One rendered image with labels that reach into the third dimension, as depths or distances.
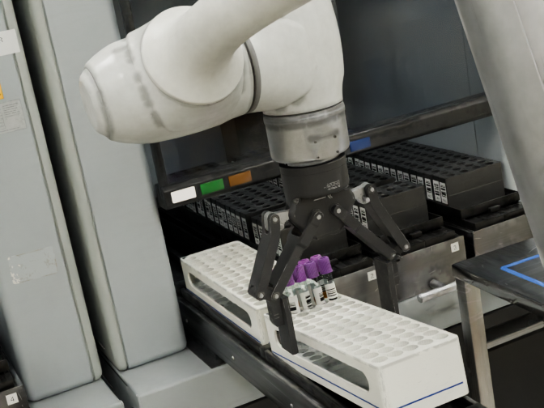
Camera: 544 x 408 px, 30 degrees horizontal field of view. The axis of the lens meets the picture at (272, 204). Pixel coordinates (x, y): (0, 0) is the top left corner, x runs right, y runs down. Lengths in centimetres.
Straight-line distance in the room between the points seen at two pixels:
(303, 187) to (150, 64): 24
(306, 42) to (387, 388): 36
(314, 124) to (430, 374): 29
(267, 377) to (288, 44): 45
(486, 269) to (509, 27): 94
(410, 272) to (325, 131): 54
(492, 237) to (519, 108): 115
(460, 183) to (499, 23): 119
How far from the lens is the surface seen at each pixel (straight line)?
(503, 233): 168
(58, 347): 150
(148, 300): 151
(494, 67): 53
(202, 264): 153
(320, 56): 107
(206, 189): 148
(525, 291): 135
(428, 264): 160
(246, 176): 150
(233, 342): 137
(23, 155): 142
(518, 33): 52
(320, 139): 109
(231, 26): 90
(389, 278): 120
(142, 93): 98
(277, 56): 104
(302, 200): 113
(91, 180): 145
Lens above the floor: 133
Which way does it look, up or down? 15 degrees down
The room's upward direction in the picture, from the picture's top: 11 degrees counter-clockwise
